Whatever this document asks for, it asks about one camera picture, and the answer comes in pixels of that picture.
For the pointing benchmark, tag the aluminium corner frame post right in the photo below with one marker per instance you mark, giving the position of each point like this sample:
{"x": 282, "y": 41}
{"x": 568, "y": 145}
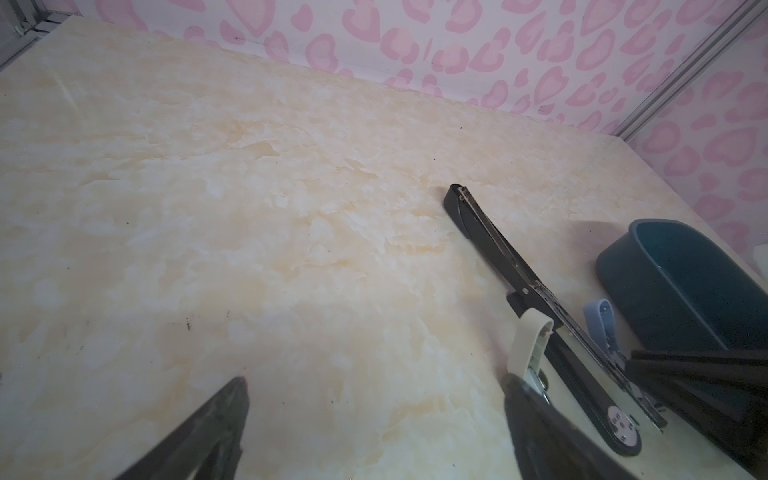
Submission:
{"x": 733, "y": 28}

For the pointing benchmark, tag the aluminium corner frame post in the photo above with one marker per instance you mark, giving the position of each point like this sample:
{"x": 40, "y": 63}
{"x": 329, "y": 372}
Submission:
{"x": 733, "y": 28}
{"x": 25, "y": 22}

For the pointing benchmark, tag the black long stapler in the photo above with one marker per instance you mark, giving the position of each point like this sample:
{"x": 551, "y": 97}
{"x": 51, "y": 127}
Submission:
{"x": 616, "y": 427}

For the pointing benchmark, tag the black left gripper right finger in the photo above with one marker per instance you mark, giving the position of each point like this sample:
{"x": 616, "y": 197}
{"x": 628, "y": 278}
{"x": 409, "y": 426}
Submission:
{"x": 546, "y": 444}

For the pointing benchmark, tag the aluminium corner frame post left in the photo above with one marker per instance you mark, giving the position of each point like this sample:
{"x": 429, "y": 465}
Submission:
{"x": 25, "y": 22}

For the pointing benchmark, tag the teal plastic tray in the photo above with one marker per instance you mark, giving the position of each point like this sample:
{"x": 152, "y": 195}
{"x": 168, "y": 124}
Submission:
{"x": 679, "y": 291}

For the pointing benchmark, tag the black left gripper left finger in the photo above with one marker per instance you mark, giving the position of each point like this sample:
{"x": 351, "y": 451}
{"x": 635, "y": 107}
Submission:
{"x": 207, "y": 445}

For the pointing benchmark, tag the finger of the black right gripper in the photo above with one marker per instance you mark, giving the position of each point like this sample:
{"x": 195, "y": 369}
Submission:
{"x": 722, "y": 394}

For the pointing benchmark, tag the light blue mini stapler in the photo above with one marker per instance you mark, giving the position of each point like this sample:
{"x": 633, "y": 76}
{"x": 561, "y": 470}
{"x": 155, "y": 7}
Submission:
{"x": 601, "y": 325}

